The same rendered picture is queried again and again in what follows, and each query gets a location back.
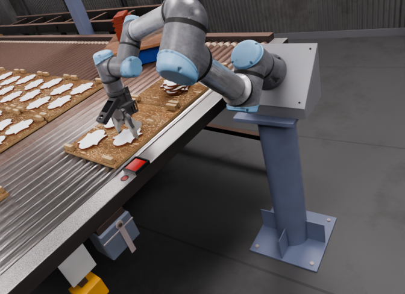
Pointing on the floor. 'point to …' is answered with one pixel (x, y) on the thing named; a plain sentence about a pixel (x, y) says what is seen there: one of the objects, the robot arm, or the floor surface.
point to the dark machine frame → (102, 14)
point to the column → (287, 199)
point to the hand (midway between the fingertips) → (127, 136)
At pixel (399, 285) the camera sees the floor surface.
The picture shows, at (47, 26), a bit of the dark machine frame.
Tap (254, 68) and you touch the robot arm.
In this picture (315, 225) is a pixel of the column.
